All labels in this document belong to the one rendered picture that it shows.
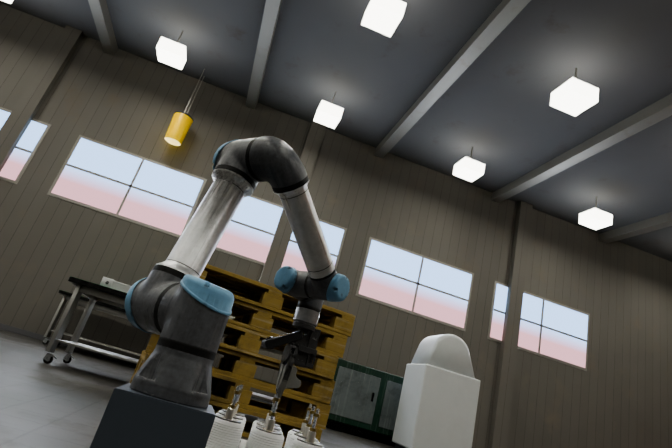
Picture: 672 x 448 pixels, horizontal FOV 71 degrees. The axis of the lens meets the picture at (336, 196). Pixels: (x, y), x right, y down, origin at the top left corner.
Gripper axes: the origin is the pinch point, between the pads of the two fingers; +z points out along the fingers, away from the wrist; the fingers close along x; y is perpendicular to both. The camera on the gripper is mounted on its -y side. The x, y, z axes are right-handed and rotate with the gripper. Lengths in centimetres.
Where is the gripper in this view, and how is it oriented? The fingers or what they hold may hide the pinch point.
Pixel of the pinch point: (277, 392)
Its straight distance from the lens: 146.3
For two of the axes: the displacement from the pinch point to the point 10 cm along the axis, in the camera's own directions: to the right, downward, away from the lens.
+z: -2.6, 8.9, -3.8
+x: -3.4, 2.9, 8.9
